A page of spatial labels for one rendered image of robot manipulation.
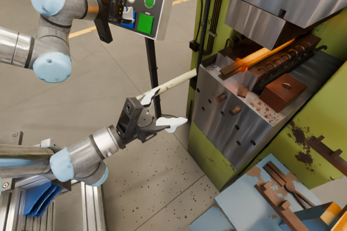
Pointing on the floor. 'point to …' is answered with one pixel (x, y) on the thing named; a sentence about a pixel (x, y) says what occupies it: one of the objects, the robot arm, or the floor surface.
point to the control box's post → (153, 72)
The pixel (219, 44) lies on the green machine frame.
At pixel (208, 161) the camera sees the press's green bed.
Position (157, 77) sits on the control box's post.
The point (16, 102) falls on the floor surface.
